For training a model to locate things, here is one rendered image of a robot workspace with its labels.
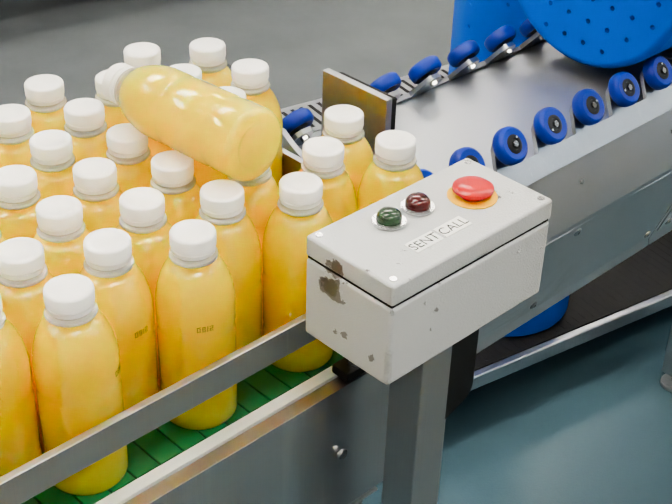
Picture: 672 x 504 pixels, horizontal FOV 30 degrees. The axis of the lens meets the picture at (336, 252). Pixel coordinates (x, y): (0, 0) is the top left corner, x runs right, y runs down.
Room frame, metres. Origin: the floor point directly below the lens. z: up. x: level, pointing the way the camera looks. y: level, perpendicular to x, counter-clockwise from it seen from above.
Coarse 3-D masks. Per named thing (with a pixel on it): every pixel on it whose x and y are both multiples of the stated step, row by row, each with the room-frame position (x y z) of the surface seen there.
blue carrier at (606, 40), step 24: (528, 0) 1.60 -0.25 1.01; (552, 0) 1.57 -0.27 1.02; (576, 0) 1.54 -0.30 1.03; (600, 0) 1.52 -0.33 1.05; (624, 0) 1.49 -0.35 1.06; (648, 0) 1.47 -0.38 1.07; (552, 24) 1.57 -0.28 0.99; (576, 24) 1.54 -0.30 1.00; (600, 24) 1.52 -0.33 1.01; (624, 24) 1.49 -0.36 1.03; (648, 24) 1.47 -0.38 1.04; (576, 48) 1.54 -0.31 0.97; (600, 48) 1.51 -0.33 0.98; (624, 48) 1.49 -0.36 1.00; (648, 48) 1.46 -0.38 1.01
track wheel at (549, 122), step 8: (544, 112) 1.33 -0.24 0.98; (552, 112) 1.33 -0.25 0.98; (560, 112) 1.34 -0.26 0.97; (536, 120) 1.32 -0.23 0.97; (544, 120) 1.32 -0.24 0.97; (552, 120) 1.33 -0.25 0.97; (560, 120) 1.33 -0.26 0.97; (536, 128) 1.32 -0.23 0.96; (544, 128) 1.31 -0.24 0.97; (552, 128) 1.32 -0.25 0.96; (560, 128) 1.33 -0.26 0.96; (544, 136) 1.31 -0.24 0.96; (552, 136) 1.31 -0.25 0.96; (560, 136) 1.32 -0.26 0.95; (552, 144) 1.32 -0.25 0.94
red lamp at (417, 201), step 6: (414, 192) 0.92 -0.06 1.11; (420, 192) 0.92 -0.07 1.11; (408, 198) 0.91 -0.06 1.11; (414, 198) 0.90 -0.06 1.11; (420, 198) 0.90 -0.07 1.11; (426, 198) 0.91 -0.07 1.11; (408, 204) 0.90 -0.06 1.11; (414, 204) 0.90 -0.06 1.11; (420, 204) 0.90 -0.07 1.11; (426, 204) 0.90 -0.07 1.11; (414, 210) 0.90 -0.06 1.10; (420, 210) 0.90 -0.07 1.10
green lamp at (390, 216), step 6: (378, 210) 0.89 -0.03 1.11; (384, 210) 0.88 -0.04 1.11; (390, 210) 0.88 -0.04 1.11; (396, 210) 0.88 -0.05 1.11; (378, 216) 0.88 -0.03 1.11; (384, 216) 0.88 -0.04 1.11; (390, 216) 0.88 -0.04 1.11; (396, 216) 0.88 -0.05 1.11; (378, 222) 0.88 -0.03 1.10; (384, 222) 0.87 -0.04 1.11; (390, 222) 0.87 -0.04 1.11; (396, 222) 0.87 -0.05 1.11
